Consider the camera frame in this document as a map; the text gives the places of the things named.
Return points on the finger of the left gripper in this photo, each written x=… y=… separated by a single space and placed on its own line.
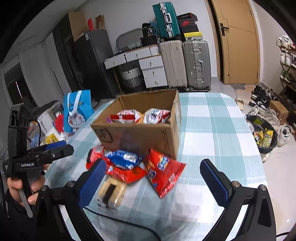
x=60 y=153
x=47 y=147

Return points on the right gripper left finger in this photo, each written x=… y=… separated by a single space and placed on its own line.
x=75 y=196

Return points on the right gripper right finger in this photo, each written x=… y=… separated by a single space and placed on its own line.
x=258 y=222

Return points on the red white snack pack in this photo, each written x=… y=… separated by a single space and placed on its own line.
x=94 y=154

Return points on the clear sandwich cake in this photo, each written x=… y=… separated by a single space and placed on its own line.
x=111 y=193

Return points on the red Oreo pack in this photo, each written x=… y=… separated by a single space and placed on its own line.
x=127 y=176

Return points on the blue Oreo pack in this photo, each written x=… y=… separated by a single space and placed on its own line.
x=123 y=159

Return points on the white noodle snack bag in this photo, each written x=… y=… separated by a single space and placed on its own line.
x=127 y=116

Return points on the red snack bag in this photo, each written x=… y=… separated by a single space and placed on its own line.
x=162 y=171

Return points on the person's left hand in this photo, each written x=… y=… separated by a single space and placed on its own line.
x=15 y=184

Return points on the yellow small box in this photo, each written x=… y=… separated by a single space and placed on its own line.
x=51 y=138

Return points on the blue Doraemon gift bag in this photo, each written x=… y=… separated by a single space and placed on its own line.
x=77 y=109

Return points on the black trash bin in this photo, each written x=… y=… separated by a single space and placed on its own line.
x=264 y=134

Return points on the SF Express cardboard box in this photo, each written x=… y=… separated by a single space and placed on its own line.
x=140 y=137

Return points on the black refrigerator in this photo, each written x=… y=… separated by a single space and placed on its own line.
x=92 y=49

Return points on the striped laundry basket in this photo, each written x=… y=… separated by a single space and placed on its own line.
x=132 y=78

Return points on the white sneaker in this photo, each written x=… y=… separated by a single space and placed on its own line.
x=284 y=135

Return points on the small cardboard box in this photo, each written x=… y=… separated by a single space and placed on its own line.
x=281 y=111

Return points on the white drawer desk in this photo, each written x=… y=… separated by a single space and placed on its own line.
x=150 y=62

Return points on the shoe rack with shoes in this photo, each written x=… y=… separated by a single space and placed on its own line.
x=287 y=75

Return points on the beige suitcase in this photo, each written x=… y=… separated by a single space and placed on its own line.
x=174 y=63

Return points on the teal suitcase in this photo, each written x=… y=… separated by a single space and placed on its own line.
x=167 y=21

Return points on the silver aluminium suitcase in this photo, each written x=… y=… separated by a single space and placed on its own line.
x=197 y=63

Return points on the yellow black shoebox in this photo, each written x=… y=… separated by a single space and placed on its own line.
x=190 y=36

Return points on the wooden door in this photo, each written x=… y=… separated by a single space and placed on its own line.
x=237 y=41

